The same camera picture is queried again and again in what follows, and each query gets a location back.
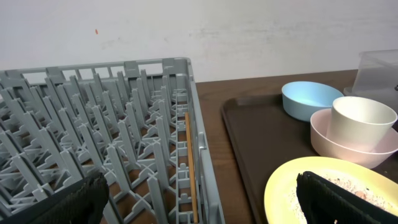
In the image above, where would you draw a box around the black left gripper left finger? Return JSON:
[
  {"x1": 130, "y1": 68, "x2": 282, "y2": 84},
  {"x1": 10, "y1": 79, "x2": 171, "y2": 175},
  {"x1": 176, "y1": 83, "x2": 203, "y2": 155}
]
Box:
[{"x1": 1, "y1": 172, "x2": 109, "y2": 224}]

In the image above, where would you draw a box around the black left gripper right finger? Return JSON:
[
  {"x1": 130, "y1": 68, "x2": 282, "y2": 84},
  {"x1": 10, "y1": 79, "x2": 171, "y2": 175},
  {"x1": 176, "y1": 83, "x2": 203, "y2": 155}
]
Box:
[{"x1": 296, "y1": 171, "x2": 397, "y2": 224}]

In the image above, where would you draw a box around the cream white cup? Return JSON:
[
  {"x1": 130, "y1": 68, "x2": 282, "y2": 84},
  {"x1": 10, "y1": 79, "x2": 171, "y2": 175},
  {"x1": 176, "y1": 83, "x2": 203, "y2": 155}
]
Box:
[{"x1": 326, "y1": 96, "x2": 397, "y2": 152}]

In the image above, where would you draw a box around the wooden chopstick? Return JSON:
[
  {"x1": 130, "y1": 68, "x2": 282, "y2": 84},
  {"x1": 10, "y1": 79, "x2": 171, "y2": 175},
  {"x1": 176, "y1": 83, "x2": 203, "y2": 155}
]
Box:
[{"x1": 185, "y1": 112, "x2": 199, "y2": 224}]

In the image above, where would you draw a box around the grey dishwasher rack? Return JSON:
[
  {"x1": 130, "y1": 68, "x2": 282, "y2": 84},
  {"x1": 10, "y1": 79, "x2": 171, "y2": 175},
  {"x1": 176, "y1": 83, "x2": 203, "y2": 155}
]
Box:
[{"x1": 1, "y1": 58, "x2": 224, "y2": 223}]

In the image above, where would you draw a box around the yellow plate with crumbs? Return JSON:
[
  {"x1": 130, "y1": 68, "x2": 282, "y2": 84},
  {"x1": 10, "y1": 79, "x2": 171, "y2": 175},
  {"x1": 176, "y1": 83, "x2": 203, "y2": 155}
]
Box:
[{"x1": 264, "y1": 157, "x2": 397, "y2": 223}]

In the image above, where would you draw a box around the dark brown serving tray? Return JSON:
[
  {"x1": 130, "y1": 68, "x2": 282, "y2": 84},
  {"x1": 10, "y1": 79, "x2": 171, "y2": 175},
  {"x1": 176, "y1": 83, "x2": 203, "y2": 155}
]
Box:
[{"x1": 221, "y1": 93, "x2": 398, "y2": 224}]

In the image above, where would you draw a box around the light blue bowl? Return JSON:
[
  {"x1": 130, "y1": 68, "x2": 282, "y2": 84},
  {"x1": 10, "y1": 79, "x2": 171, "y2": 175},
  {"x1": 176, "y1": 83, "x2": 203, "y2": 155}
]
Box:
[{"x1": 282, "y1": 81, "x2": 343, "y2": 122}]

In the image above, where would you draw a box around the clear plastic bin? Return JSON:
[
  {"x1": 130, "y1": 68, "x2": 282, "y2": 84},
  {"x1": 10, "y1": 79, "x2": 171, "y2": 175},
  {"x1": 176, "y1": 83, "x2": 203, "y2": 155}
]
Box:
[{"x1": 343, "y1": 50, "x2": 398, "y2": 112}]

